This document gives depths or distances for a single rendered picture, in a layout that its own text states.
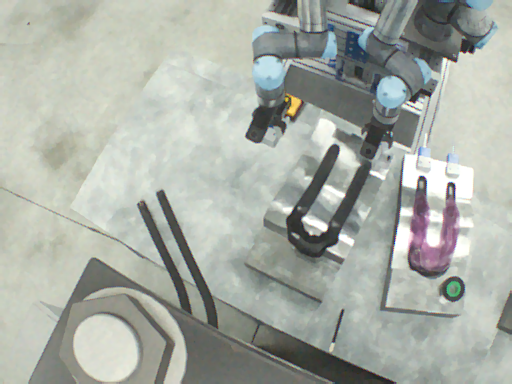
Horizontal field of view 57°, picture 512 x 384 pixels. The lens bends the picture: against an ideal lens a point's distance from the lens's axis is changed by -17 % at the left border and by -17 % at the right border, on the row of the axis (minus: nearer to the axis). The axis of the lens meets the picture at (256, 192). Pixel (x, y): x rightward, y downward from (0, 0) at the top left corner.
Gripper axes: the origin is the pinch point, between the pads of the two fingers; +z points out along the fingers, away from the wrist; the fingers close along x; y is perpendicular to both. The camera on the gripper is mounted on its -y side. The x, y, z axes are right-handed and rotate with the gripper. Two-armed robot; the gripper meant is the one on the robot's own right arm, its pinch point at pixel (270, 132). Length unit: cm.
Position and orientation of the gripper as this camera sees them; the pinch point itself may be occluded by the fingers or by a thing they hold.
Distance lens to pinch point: 163.4
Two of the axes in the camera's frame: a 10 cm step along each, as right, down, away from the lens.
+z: 0.6, 3.1, 9.5
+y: 4.8, -8.4, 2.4
